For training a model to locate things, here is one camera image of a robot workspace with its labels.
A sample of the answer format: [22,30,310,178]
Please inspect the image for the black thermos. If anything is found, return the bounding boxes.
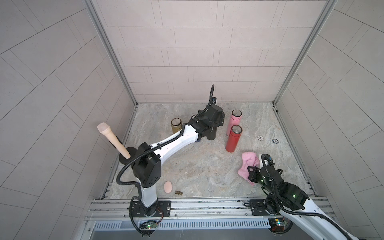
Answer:
[207,127,217,141]

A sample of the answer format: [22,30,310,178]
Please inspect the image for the pink thermos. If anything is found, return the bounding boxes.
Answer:
[227,110,243,136]

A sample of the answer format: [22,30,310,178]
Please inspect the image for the red thermos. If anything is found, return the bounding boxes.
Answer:
[226,125,243,153]

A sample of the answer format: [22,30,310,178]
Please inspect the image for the pink cloth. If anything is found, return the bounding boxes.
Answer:
[237,151,261,187]

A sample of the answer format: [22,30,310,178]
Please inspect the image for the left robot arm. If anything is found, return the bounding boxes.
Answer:
[116,104,225,217]

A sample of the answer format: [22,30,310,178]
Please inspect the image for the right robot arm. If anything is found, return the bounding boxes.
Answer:
[244,154,357,240]

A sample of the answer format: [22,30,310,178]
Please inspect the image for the gold thermos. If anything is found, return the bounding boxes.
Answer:
[171,118,182,134]

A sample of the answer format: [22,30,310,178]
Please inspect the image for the right circuit board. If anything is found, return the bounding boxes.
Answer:
[268,218,286,233]

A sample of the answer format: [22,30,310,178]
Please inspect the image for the circuit board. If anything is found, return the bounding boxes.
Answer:
[268,218,286,233]
[140,221,158,231]

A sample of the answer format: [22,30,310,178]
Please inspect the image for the pink oval soap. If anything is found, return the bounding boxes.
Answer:
[164,181,173,194]

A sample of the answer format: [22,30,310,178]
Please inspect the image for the beige microphone-shaped holder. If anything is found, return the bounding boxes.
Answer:
[97,123,137,165]

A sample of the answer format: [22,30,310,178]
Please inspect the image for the left circuit board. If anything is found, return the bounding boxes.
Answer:
[140,221,158,231]

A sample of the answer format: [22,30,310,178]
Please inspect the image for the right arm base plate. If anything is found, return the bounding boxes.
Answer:
[244,198,281,216]

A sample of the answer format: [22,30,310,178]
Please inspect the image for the aluminium front rail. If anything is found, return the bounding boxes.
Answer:
[85,196,335,222]

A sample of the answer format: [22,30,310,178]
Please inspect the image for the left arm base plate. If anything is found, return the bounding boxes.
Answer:
[129,200,171,218]

